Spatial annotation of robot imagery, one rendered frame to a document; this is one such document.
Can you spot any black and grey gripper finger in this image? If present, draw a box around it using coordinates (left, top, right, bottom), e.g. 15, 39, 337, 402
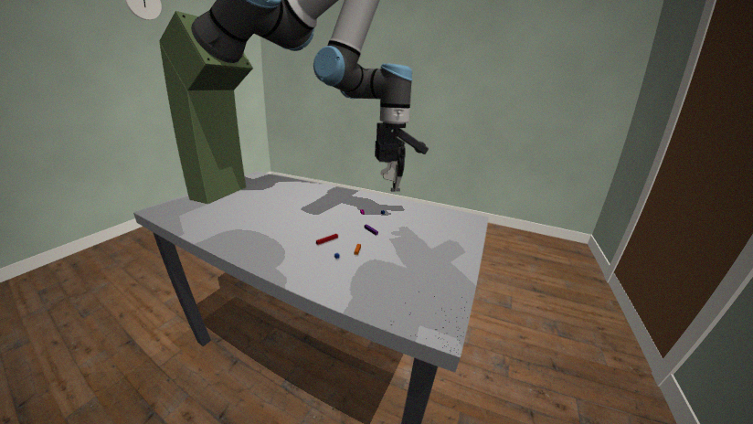
381, 161, 398, 187
383, 151, 405, 192

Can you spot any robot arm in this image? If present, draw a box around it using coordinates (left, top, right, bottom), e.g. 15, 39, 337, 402
191, 0, 429, 154

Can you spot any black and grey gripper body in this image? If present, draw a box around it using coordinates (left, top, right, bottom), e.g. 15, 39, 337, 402
375, 123, 406, 163

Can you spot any red rod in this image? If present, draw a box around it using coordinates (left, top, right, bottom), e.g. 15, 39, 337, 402
316, 234, 338, 245

